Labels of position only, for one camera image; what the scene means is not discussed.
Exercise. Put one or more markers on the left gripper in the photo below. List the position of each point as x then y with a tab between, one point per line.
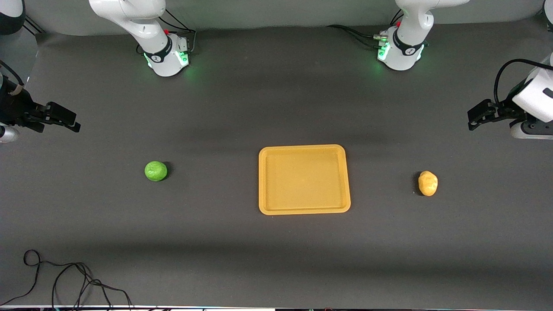
508	109

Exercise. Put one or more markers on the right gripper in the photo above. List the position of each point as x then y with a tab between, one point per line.
13	109

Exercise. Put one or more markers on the yellow potato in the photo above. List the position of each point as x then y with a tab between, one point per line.
427	183

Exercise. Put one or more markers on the green apple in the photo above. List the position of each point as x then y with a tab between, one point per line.
155	171

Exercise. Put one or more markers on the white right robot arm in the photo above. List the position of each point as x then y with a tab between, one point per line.
160	48

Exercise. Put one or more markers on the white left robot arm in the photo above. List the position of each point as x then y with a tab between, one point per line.
406	48

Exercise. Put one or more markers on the orange plastic tray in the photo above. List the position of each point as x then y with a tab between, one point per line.
302	203

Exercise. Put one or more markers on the dark grey table mat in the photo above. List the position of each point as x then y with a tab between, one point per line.
259	108

